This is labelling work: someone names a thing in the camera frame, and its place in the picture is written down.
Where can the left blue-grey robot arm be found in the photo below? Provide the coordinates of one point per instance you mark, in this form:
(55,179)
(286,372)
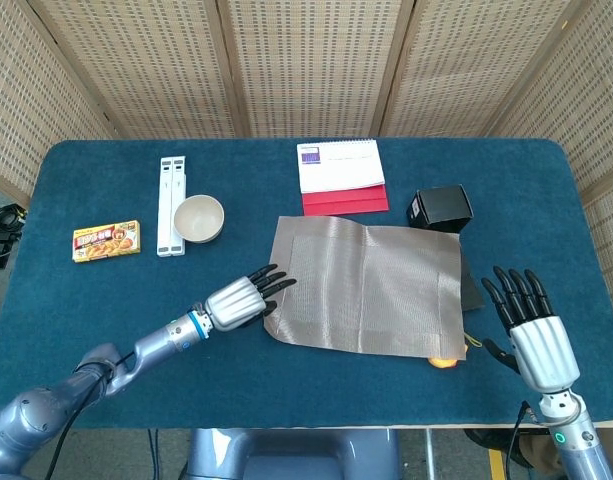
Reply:
(151,345)

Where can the metal table leg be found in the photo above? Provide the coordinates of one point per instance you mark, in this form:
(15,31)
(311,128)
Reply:
(429,455)

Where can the woven folding screen panel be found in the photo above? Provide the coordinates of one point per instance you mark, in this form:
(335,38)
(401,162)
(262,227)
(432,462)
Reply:
(146,70)
(311,65)
(591,115)
(466,70)
(26,100)

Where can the dark brown bag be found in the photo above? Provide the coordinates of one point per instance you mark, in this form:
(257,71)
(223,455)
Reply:
(491,442)

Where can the grey-brown woven placemat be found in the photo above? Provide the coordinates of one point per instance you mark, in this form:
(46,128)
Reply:
(371,290)

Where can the yellow tape measure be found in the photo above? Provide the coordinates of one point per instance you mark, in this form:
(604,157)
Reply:
(443,363)

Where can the white folding stand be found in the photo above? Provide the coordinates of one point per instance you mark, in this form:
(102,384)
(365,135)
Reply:
(165,210)

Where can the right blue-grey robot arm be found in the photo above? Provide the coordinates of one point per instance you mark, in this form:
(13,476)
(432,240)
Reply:
(581,445)

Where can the yellow curry roux box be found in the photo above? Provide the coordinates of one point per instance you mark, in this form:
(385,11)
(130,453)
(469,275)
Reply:
(106,241)

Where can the blue-grey robot torso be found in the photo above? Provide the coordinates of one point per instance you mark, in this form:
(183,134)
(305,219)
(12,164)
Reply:
(291,457)

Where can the black open cardboard box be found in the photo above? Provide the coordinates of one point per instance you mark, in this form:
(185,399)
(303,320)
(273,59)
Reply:
(443,207)

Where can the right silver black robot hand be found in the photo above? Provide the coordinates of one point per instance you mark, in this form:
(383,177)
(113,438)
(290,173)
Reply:
(543,350)

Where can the beige bowl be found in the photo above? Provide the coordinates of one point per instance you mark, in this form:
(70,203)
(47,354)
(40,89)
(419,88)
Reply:
(198,220)

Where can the blue carpet table cover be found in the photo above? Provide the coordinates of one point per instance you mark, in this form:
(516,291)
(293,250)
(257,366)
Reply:
(136,300)

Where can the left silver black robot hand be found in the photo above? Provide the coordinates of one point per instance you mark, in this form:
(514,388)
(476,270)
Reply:
(236,302)

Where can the white desk calendar red base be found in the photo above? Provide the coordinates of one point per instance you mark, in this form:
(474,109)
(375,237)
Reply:
(343,172)

